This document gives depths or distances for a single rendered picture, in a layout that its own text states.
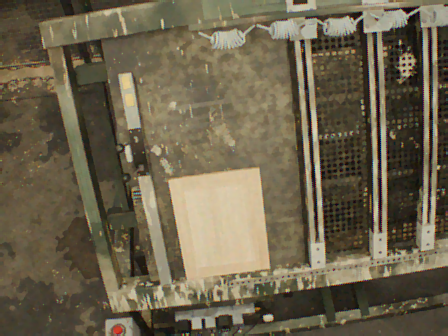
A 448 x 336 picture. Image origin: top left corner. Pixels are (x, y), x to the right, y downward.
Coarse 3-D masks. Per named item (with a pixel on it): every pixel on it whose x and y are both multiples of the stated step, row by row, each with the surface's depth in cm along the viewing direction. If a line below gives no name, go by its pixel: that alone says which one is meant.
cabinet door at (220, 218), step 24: (192, 192) 223; (216, 192) 224; (240, 192) 224; (192, 216) 228; (216, 216) 228; (240, 216) 228; (264, 216) 229; (192, 240) 231; (216, 240) 232; (240, 240) 233; (264, 240) 233; (192, 264) 236; (216, 264) 237; (240, 264) 237; (264, 264) 237
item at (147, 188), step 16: (128, 112) 207; (128, 128) 210; (144, 144) 214; (144, 176) 217; (144, 192) 220; (144, 208) 223; (160, 224) 228; (160, 240) 229; (160, 256) 231; (160, 272) 235
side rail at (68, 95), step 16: (64, 48) 198; (64, 64) 198; (64, 80) 200; (64, 96) 203; (64, 112) 205; (80, 112) 212; (80, 128) 209; (80, 144) 210; (80, 160) 213; (80, 176) 215; (96, 176) 225; (80, 192) 218; (96, 192) 222; (96, 208) 221; (96, 224) 224; (96, 240) 226; (112, 256) 234; (112, 272) 233; (112, 288) 236
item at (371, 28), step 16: (368, 0) 188; (384, 0) 188; (368, 16) 190; (384, 16) 179; (368, 32) 193; (368, 48) 198; (368, 64) 201; (368, 80) 204; (368, 96) 208; (384, 96) 205; (368, 112) 211; (384, 112) 208; (368, 128) 215; (384, 128) 210; (368, 144) 218; (384, 144) 213; (368, 160) 222; (384, 160) 215; (368, 176) 225; (384, 176) 218; (384, 192) 221; (384, 208) 224; (384, 224) 226; (384, 240) 229; (384, 256) 232
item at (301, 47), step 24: (288, 0) 187; (312, 0) 187; (312, 24) 179; (312, 72) 201; (312, 96) 204; (312, 120) 208; (312, 144) 213; (312, 168) 219; (312, 192) 223; (312, 216) 223; (312, 240) 228; (312, 264) 232
